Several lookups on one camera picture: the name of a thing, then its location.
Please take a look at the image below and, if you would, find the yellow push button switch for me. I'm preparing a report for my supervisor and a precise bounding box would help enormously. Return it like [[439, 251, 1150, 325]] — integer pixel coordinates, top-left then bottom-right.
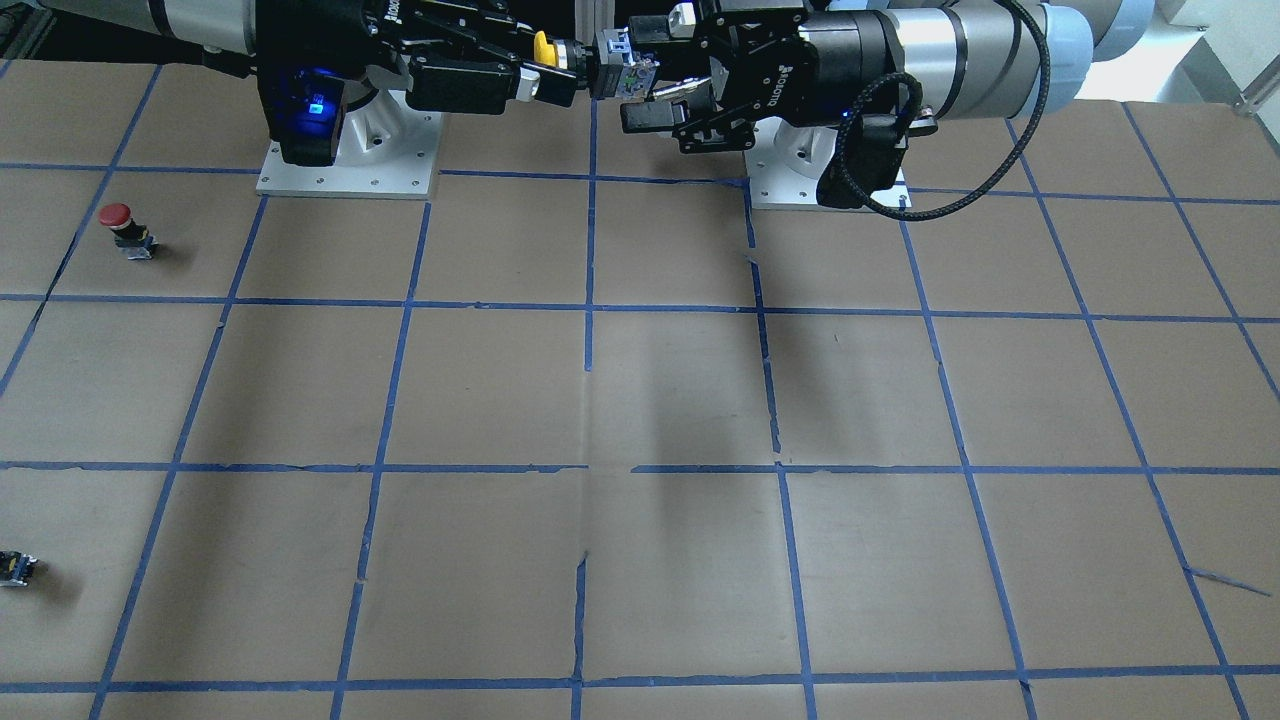
[[530, 28, 660, 108]]

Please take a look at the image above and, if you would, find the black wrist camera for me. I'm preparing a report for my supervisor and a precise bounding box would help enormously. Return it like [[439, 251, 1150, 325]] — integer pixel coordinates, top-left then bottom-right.
[[817, 70, 924, 220], [257, 60, 346, 168]]

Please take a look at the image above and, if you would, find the brown paper table cover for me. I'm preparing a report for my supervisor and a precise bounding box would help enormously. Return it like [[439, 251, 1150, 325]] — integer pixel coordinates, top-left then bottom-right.
[[1, 61, 1279, 719]]

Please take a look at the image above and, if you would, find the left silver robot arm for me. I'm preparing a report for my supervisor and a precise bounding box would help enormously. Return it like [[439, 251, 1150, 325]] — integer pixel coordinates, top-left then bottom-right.
[[620, 1, 1155, 152]]

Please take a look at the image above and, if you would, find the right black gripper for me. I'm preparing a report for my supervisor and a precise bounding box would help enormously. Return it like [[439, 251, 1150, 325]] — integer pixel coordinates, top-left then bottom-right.
[[253, 1, 581, 115]]

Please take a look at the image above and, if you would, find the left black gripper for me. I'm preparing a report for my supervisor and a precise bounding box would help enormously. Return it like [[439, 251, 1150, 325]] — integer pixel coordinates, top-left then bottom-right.
[[620, 1, 902, 152]]

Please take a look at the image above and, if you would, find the red push button switch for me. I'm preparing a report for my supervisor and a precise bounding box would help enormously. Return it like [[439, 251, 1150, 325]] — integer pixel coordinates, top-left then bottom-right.
[[97, 202, 157, 261]]

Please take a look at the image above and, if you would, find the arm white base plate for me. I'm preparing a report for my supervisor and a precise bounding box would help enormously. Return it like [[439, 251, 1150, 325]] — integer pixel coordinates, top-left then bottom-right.
[[742, 110, 911, 214], [256, 90, 447, 201]]

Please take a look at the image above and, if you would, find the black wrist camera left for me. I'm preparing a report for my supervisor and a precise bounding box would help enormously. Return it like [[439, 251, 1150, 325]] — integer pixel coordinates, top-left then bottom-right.
[[817, 70, 924, 220]]

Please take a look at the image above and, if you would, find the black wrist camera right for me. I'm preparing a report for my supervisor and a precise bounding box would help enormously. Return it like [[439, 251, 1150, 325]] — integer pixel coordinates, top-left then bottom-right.
[[257, 60, 346, 168]]

